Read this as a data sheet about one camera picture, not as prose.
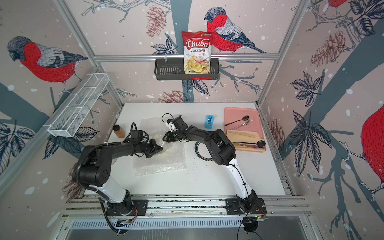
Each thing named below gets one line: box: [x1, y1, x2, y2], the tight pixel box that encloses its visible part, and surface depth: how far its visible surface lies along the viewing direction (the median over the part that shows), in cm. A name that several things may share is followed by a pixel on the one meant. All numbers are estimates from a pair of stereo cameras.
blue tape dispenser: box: [204, 114, 215, 130], surface depth 109 cm
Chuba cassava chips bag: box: [181, 31, 214, 74], surface depth 87 cm
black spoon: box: [224, 115, 250, 126], surface depth 112 cm
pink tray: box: [224, 107, 265, 140], surface depth 111 cm
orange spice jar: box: [112, 124, 126, 139], surface depth 97 cm
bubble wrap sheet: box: [133, 117, 187, 177], surface depth 90 cm
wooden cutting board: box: [226, 129, 266, 153], surface depth 100 cm
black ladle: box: [233, 140, 266, 149], surface depth 97 cm
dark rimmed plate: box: [194, 141, 214, 162], surface depth 91 cm
